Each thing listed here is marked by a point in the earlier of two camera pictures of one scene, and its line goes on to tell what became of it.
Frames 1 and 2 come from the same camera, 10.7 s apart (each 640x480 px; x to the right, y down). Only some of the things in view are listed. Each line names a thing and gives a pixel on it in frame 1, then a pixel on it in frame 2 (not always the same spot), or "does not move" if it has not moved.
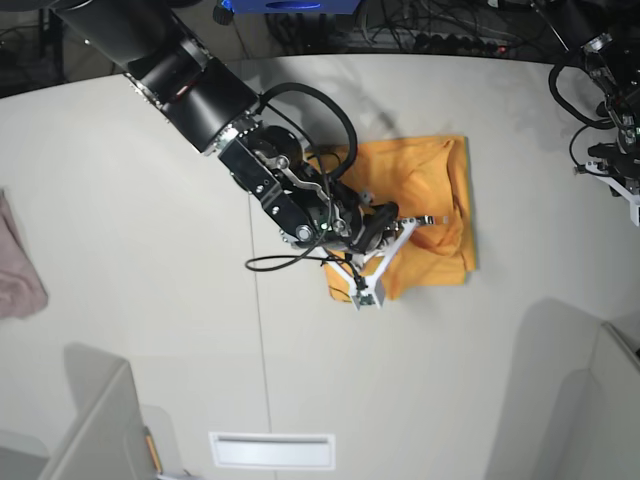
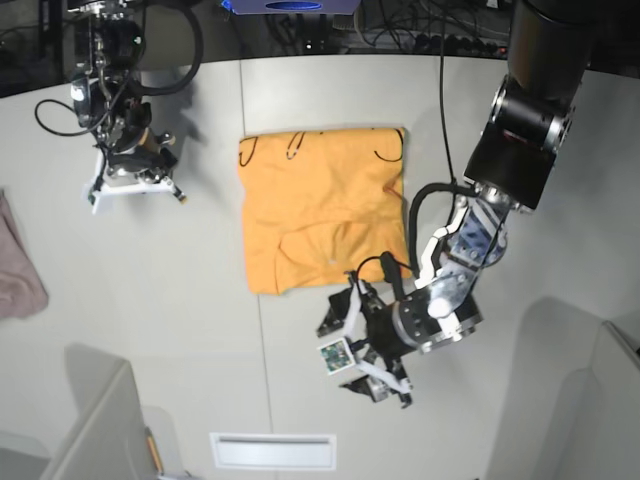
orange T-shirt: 428,181 to 317,203
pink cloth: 22,289 does not move
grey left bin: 108,440 does not move
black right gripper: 622,165 to 382,331
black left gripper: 373,226 to 140,158
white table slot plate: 274,450 does not move
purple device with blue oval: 292,7 does not move
